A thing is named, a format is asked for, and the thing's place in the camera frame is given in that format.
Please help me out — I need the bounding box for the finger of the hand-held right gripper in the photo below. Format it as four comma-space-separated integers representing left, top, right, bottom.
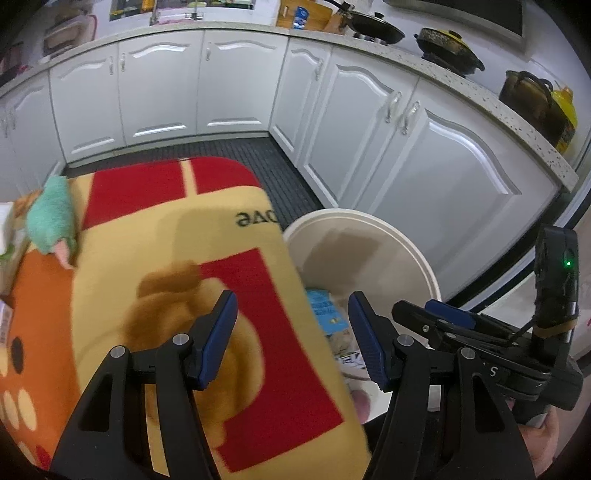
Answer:
392, 300, 509, 358
425, 299, 527, 344

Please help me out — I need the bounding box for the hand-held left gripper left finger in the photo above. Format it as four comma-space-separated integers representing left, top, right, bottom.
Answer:
48, 290, 238, 480

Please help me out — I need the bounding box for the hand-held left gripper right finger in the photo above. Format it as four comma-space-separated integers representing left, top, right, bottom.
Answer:
348, 292, 536, 480

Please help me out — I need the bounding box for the white printed plastic wrapper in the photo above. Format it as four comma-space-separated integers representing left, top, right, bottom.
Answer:
339, 351, 370, 379

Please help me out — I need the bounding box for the beige paper ball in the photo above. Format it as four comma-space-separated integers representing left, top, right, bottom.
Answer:
330, 330, 356, 356

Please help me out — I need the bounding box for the blue tissue packet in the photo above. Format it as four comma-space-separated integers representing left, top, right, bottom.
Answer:
305, 288, 349, 335

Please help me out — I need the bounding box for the cream plastic bucket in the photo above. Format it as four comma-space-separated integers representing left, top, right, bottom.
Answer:
281, 209, 443, 384

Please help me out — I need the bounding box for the green fuzzy cloth roll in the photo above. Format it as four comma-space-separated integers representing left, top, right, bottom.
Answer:
25, 175, 79, 269

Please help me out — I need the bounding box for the white medicine box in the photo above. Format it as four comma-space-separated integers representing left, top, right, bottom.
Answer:
0, 300, 14, 344

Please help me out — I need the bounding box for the green white milk carton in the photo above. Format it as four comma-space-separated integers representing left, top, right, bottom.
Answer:
0, 249, 29, 296

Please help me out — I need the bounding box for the white torn paper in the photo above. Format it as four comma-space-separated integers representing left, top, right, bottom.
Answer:
0, 202, 20, 252

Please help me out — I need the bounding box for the person's right hand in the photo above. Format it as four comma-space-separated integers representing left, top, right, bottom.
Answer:
505, 399, 563, 476

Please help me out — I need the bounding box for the red yellow printed blanket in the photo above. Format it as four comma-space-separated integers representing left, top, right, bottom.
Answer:
0, 156, 372, 480

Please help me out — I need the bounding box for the row of white cabinet doors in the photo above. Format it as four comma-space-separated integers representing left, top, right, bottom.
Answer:
0, 28, 564, 315

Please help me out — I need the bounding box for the dark ribbed floor mat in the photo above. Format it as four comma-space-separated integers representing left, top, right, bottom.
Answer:
62, 137, 324, 222

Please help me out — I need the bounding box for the speckled countertop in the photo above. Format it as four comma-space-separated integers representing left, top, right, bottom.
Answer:
0, 21, 580, 190

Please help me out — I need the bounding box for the large dark stock pot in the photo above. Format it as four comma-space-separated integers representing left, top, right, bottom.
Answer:
499, 70, 571, 148

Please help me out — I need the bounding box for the yellow oil bottle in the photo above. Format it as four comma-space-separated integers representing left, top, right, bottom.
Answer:
549, 83, 579, 155

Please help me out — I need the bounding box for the yellow lidded clay pot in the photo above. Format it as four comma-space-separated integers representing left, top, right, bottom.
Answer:
413, 28, 485, 75

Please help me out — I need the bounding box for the black wok with lid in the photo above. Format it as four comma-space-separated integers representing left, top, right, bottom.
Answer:
330, 0, 406, 45

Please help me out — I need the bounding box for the wooden cutting board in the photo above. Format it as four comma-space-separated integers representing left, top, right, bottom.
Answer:
276, 0, 333, 29

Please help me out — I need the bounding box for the pink dish rack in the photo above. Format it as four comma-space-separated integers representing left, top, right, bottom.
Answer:
44, 16, 98, 58

